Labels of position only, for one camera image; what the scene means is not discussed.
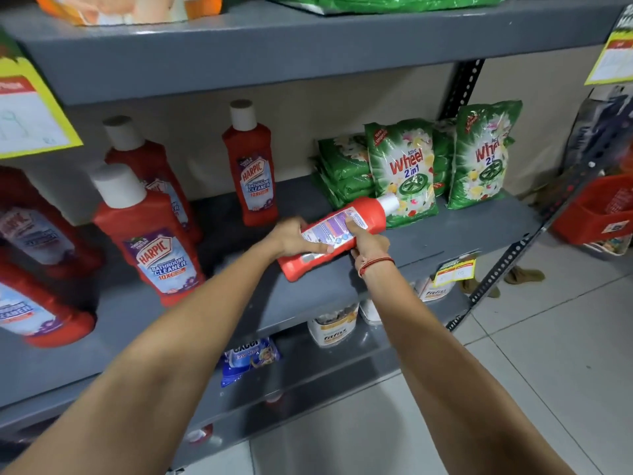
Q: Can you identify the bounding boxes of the person's left hand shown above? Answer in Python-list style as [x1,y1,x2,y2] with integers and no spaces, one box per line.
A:
[269,217,335,261]

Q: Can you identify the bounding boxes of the person's right hand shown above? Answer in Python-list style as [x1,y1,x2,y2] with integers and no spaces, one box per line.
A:
[345,216,392,268]

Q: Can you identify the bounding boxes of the red cleaner bottle white cap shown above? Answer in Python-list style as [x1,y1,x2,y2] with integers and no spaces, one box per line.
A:
[90,163,206,307]
[222,99,279,227]
[102,115,203,244]
[277,193,401,283]

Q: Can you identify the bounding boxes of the person's right forearm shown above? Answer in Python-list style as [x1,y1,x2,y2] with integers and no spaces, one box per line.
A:
[358,258,577,475]

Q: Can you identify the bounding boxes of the person's left forearm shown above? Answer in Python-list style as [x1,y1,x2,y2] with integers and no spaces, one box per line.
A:
[0,236,284,475]

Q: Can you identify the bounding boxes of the red thread wristband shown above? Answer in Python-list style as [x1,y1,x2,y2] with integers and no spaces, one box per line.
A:
[358,256,396,278]

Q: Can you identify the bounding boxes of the stack of green detergent packs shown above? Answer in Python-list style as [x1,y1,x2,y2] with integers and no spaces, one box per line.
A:
[310,118,457,209]

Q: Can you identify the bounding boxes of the white plastic jar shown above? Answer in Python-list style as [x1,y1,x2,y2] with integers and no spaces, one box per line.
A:
[414,276,456,303]
[307,303,360,348]
[359,297,384,326]

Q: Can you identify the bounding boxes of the green detergent powder packet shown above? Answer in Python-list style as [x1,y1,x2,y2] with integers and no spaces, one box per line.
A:
[364,118,440,229]
[447,100,524,211]

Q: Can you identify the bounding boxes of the small yellow shelf label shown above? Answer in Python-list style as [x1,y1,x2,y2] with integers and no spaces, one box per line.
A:
[432,256,478,289]

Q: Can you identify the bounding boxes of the blue detergent pouch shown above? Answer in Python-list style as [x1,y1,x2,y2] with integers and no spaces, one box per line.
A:
[221,337,282,388]

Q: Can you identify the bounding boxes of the brown sandal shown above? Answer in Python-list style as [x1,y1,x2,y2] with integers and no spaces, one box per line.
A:
[504,266,546,285]
[459,279,501,299]

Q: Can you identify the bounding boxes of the black slotted steel upright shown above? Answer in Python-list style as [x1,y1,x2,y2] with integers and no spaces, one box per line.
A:
[439,58,486,120]
[446,94,633,333]

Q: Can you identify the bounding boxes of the grey metal shelf rack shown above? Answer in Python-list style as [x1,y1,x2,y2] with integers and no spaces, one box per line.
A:
[0,0,633,475]

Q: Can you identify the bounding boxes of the large green plastic bag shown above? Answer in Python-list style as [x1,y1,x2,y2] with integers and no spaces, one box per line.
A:
[264,0,508,16]

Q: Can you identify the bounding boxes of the red plastic basket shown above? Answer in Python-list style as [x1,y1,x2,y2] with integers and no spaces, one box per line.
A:
[551,173,633,246]

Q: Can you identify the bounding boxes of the dark hanging packaged goods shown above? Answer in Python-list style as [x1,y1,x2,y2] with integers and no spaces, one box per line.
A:
[563,86,633,174]

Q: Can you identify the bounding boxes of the orange packet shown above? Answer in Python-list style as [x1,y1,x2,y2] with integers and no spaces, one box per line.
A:
[33,0,224,26]

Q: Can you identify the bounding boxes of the large yellow price tag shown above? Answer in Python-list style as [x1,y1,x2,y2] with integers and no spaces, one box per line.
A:
[0,56,84,160]
[585,16,633,86]

